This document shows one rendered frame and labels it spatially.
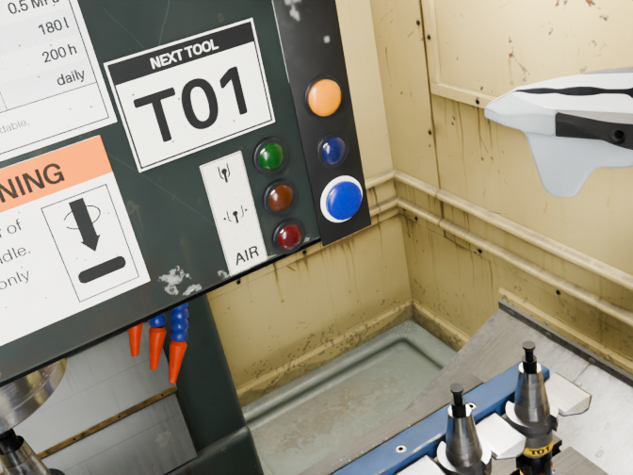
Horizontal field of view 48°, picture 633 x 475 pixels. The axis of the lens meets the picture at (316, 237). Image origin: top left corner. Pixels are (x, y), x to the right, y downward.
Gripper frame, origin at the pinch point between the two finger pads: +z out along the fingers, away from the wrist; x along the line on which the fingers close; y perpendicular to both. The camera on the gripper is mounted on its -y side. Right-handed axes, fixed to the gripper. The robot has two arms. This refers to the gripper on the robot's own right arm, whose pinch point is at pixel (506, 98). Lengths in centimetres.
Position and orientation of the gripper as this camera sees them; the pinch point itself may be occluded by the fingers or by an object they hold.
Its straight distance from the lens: 45.2
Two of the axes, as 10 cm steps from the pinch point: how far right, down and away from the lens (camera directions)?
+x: 4.8, -5.0, 7.2
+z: -8.6, -1.1, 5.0
